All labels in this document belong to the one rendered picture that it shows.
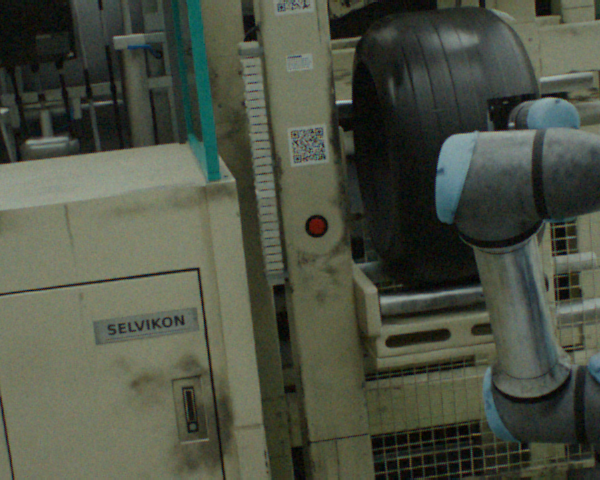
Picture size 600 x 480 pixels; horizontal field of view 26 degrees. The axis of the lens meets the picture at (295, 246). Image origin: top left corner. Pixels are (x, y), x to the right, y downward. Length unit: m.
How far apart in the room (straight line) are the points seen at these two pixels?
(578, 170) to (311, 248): 1.00
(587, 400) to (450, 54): 0.80
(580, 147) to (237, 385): 0.62
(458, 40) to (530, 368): 0.81
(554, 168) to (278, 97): 0.97
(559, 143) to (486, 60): 0.81
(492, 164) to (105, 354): 0.62
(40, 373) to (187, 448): 0.24
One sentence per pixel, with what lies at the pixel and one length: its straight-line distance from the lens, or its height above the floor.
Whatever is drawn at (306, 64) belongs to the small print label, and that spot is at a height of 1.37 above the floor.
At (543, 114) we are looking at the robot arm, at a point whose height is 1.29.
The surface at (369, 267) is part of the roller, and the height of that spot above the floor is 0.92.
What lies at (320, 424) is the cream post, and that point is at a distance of 2.63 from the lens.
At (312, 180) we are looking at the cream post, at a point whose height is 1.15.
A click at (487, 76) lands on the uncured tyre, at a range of 2.42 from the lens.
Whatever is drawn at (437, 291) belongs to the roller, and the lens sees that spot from 2.53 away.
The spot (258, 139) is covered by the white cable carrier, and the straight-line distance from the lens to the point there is 2.50.
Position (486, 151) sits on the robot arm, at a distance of 1.65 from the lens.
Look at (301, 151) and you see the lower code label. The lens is 2.51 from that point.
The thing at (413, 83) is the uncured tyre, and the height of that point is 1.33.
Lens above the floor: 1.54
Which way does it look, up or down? 12 degrees down
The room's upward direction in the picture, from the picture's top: 6 degrees counter-clockwise
